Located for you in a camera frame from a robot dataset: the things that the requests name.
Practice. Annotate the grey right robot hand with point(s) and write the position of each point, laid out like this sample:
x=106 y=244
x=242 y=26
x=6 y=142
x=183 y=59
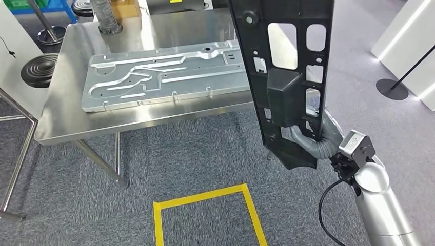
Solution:
x=323 y=146

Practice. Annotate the black plastic plate holder part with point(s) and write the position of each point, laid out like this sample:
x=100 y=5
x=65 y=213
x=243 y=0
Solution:
x=285 y=98

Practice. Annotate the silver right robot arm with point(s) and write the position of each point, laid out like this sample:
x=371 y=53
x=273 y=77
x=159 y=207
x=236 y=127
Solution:
x=380 y=210

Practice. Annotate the stainless steel workbench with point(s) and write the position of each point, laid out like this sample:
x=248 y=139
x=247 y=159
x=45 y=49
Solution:
x=68 y=119

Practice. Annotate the white lit display block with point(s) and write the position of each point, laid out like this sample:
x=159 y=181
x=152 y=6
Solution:
x=407 y=44

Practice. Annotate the stamped sheet metal panel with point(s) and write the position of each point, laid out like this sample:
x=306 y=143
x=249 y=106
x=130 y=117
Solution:
x=204 y=81

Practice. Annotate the cardboard box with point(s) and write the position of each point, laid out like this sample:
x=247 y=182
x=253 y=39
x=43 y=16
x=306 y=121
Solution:
x=129 y=10

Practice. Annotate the black ribbed round base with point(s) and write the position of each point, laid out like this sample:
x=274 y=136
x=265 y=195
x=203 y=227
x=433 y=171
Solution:
x=39 y=71
x=81 y=7

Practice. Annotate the stainless steel side table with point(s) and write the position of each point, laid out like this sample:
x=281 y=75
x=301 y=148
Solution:
x=23 y=159

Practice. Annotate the green plastic crate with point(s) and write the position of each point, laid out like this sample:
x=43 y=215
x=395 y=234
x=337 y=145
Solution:
x=20 y=4

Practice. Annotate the black stanchion post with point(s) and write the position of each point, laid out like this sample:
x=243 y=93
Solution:
x=390 y=90

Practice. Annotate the blue metal frame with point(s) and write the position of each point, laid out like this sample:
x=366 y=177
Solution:
x=66 y=8

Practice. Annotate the chrome stanchion post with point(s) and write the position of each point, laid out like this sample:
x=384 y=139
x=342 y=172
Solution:
x=51 y=35

